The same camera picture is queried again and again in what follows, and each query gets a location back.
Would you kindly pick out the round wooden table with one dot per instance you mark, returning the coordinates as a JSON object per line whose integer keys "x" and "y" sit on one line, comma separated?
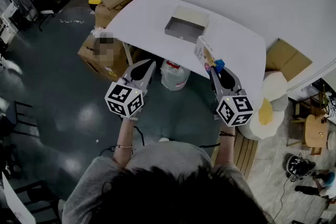
{"x": 316, "y": 131}

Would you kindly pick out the person's left forearm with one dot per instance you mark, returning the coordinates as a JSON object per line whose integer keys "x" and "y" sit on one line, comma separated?
{"x": 124, "y": 136}

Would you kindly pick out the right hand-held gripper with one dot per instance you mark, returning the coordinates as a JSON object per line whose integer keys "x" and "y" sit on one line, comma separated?
{"x": 236, "y": 111}

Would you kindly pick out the crumpled white paper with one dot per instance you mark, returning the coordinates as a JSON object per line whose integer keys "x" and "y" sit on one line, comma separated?
{"x": 98, "y": 32}

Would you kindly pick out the wooden slatted bench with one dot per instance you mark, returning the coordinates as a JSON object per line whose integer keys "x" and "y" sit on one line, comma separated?
{"x": 245, "y": 149}

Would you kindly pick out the person's grey t-shirt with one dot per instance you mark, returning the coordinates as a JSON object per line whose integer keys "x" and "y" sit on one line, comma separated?
{"x": 168, "y": 157}

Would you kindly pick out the person's right forearm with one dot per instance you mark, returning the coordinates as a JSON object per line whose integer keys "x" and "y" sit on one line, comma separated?
{"x": 226, "y": 149}

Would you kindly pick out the flat cardboard box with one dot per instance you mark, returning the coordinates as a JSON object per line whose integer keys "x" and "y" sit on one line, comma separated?
{"x": 287, "y": 59}

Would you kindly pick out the wooden chair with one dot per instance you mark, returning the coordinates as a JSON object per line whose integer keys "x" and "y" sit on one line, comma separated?
{"x": 298, "y": 119}

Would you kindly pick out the clear plastic jug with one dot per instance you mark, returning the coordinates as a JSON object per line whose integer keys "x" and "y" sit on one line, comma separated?
{"x": 174, "y": 77}

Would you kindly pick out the black metal chair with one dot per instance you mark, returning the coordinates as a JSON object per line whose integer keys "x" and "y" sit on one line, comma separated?
{"x": 34, "y": 199}
{"x": 22, "y": 118}

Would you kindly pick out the medium cardboard box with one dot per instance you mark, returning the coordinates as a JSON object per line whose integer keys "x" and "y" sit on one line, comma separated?
{"x": 103, "y": 17}

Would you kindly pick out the large cardboard box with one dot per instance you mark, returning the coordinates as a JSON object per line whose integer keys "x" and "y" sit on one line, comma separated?
{"x": 89, "y": 59}

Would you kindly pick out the white gift box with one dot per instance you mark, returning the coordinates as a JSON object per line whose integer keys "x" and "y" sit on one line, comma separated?
{"x": 183, "y": 26}

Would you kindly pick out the small printed product box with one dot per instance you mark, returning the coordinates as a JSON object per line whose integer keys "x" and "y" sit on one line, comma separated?
{"x": 202, "y": 52}

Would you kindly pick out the white table leg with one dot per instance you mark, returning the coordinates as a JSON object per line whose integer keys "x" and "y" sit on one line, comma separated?
{"x": 128, "y": 55}

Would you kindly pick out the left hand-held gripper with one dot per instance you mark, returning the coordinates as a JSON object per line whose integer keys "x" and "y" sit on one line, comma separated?
{"x": 123, "y": 99}

